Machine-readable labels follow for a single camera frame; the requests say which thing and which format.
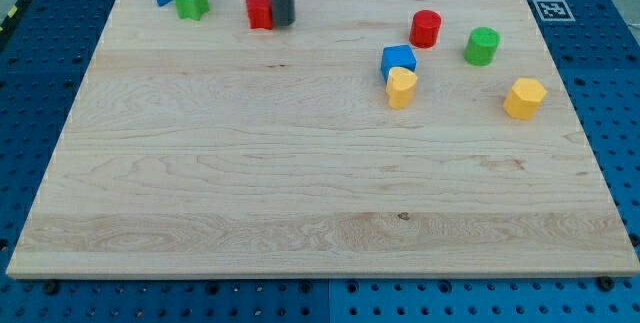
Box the yellow heart block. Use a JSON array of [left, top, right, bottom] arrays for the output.
[[386, 66, 418, 109]]

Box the wooden board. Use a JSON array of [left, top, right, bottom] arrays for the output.
[[7, 0, 639, 280]]

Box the blue cube block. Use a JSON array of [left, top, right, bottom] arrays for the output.
[[380, 44, 417, 82]]

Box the red star block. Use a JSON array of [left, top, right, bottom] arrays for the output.
[[245, 0, 273, 30]]

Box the red cylinder block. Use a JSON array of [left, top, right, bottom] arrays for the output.
[[409, 10, 442, 48]]

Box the green cylinder block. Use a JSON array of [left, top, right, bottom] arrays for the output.
[[463, 27, 501, 66]]

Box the green star block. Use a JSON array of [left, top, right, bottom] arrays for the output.
[[173, 0, 210, 20]]

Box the yellow hexagon block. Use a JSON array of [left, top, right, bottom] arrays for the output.
[[503, 77, 548, 120]]

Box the white fiducial marker tag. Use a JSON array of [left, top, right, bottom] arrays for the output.
[[533, 0, 575, 22]]

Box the yellow black hazard tape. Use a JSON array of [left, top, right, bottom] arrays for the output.
[[1, 0, 33, 34]]

